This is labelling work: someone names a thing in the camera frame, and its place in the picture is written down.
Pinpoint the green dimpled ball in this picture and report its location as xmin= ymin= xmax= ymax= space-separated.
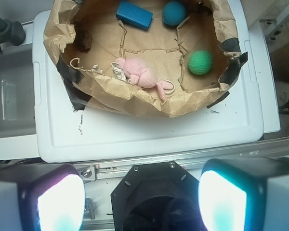
xmin=188 ymin=50 xmax=213 ymax=75

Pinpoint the pink plush toy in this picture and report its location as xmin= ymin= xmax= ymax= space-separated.
xmin=115 ymin=58 xmax=175 ymax=100

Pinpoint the teal dimpled ball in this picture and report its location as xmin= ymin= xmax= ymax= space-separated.
xmin=162 ymin=0 xmax=186 ymax=26

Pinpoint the white plastic bin lid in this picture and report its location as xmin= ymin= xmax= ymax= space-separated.
xmin=32 ymin=0 xmax=264 ymax=162

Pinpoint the crumpled brown paper bag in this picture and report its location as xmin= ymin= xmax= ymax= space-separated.
xmin=44 ymin=0 xmax=248 ymax=118

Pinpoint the dark grey clamp knob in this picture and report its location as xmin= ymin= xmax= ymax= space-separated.
xmin=0 ymin=18 xmax=26 ymax=54

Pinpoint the aluminium extrusion rail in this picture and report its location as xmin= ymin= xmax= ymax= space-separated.
xmin=73 ymin=136 xmax=289 ymax=182

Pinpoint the crumpled silver foil piece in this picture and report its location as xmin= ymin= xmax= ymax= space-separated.
xmin=111 ymin=62 xmax=131 ymax=83

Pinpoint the blue rectangular block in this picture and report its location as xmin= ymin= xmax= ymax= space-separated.
xmin=116 ymin=0 xmax=153 ymax=31

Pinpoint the brown fuzzy lump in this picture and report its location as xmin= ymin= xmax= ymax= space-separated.
xmin=74 ymin=21 xmax=92 ymax=52

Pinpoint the black octagonal mount plate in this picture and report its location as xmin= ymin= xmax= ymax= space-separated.
xmin=111 ymin=161 xmax=206 ymax=231

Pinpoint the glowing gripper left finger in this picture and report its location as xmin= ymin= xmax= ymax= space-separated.
xmin=0 ymin=164 xmax=85 ymax=231

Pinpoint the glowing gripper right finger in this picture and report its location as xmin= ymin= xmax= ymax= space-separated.
xmin=198 ymin=157 xmax=289 ymax=231

